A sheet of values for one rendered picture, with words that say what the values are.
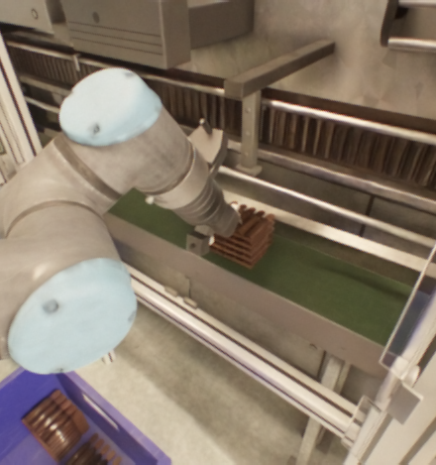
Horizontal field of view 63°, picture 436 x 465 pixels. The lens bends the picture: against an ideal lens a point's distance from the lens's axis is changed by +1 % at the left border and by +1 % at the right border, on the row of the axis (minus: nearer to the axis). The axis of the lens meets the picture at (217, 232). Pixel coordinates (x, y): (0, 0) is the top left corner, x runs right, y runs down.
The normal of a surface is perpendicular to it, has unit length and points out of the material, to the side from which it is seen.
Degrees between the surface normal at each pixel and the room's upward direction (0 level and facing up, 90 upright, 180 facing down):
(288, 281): 2
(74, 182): 66
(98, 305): 90
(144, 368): 0
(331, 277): 2
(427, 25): 90
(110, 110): 31
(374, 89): 90
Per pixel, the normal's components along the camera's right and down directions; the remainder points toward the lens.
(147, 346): -0.02, -0.78
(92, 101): -0.31, -0.41
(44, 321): 0.54, 0.54
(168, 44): 0.79, 0.37
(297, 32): -0.61, 0.50
